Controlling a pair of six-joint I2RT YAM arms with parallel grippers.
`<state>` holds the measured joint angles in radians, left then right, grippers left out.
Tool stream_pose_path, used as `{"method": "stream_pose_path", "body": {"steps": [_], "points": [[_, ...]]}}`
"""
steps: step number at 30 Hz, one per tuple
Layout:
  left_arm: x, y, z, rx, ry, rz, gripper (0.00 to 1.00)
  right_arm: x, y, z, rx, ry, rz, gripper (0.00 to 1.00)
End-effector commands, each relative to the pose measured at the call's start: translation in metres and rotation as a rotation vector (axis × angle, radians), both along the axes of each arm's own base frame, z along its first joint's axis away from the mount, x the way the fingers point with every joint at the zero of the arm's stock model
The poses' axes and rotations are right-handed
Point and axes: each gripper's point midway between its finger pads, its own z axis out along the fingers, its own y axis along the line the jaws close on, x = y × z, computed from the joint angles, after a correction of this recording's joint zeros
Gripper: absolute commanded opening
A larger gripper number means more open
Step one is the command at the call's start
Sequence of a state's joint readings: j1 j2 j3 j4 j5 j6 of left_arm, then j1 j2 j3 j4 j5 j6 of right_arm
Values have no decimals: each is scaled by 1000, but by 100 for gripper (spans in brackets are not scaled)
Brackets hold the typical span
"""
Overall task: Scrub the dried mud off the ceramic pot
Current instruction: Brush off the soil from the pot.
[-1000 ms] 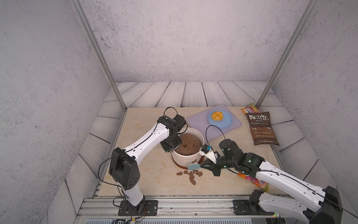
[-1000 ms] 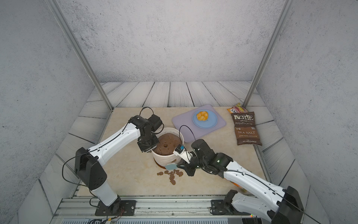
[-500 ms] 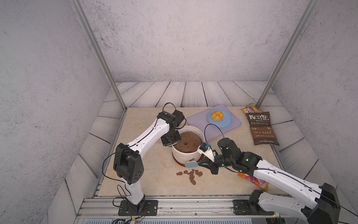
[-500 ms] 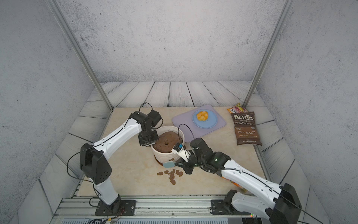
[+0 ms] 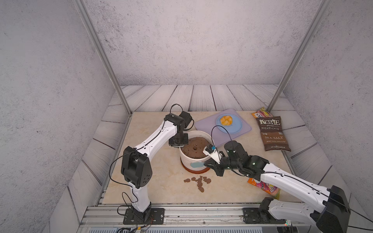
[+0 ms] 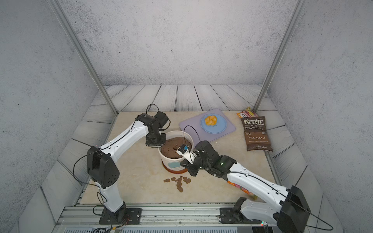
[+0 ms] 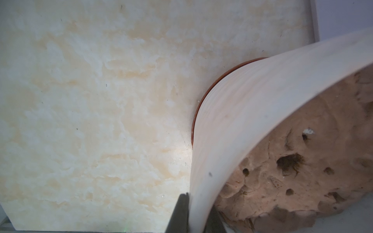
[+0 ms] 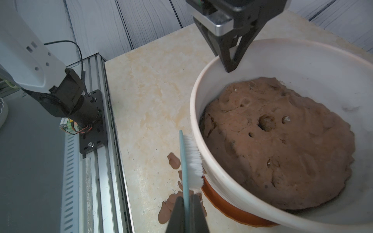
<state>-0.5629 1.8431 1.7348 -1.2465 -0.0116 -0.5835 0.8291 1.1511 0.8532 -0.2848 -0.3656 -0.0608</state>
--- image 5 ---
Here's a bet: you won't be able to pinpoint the aluminium frame post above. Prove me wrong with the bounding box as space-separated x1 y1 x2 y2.
73 0 133 115
267 0 332 111

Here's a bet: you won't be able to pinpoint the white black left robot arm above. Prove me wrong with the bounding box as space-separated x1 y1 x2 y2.
109 110 194 220

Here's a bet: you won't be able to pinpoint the left aluminium frame post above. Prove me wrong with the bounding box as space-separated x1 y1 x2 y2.
73 0 133 115

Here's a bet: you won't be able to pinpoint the aluminium mounting rail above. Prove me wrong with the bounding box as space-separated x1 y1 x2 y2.
76 203 336 233

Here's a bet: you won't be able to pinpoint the right aluminium frame post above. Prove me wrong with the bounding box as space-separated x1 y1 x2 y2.
267 0 332 111

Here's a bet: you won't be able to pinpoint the brown Kettle chips bag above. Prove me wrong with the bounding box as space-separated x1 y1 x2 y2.
256 116 291 152

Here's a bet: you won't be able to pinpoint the orange pink candy bag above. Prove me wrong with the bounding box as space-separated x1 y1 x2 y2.
248 178 280 199

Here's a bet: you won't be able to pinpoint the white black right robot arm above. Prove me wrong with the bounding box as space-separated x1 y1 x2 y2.
203 141 351 233

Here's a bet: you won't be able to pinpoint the lavender placemat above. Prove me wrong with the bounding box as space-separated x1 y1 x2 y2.
194 109 252 147

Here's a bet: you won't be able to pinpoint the brown mud in pot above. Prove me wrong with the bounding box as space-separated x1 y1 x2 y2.
181 137 210 159

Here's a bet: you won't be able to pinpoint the small snack packet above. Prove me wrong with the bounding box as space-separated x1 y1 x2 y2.
252 107 273 118

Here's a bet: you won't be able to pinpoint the teal scrub brush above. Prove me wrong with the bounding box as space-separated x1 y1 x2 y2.
190 162 205 169

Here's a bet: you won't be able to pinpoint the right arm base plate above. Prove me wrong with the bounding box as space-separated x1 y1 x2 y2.
242 208 286 224

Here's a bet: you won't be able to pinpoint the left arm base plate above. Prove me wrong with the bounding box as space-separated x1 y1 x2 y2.
123 208 165 225

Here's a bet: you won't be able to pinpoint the yellow food pieces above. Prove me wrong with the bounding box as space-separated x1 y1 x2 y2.
220 115 233 126

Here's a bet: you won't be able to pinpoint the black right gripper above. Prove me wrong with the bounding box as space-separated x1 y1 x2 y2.
202 151 242 176

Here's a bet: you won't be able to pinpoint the blue plate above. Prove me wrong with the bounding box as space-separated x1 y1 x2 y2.
216 114 243 134

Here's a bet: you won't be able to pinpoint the white ceramic pot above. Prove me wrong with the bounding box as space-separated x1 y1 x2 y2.
179 131 212 170

